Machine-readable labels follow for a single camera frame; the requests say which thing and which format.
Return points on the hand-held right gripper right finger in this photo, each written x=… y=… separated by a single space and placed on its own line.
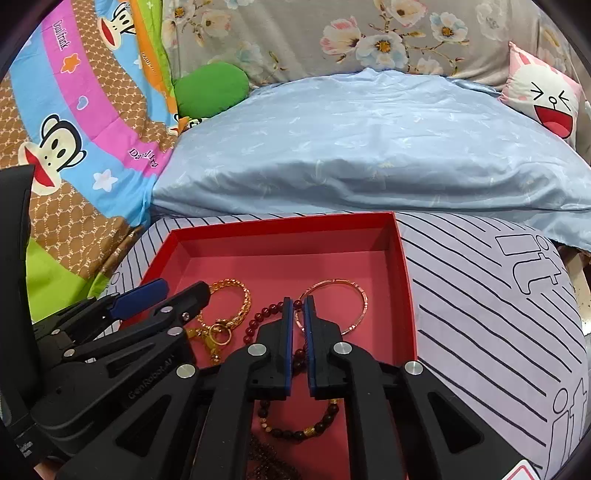
x=310 y=350

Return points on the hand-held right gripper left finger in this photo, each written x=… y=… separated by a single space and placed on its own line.
x=288 y=350

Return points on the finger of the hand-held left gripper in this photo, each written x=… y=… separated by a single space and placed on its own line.
x=138 y=295
x=138 y=341

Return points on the rose gold bangle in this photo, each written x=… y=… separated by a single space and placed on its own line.
x=358 y=302

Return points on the red cardboard box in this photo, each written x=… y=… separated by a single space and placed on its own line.
x=295 y=258

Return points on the small garnet bead strand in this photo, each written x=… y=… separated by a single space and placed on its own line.
x=270 y=461

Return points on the colourful cartoon monkey blanket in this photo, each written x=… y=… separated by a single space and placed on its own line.
x=78 y=129

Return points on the light blue pillow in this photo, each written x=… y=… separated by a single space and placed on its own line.
x=369 y=147

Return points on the green pillow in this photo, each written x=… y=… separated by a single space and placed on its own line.
x=210 y=90

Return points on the white red-edged card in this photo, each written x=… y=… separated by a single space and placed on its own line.
x=521 y=471

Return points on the grey floral cloth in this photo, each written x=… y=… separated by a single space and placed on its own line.
x=346 y=32

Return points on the laughing cat face pillow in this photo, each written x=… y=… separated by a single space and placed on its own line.
x=549 y=97

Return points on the wooden bed frame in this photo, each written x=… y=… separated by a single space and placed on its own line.
x=579 y=265

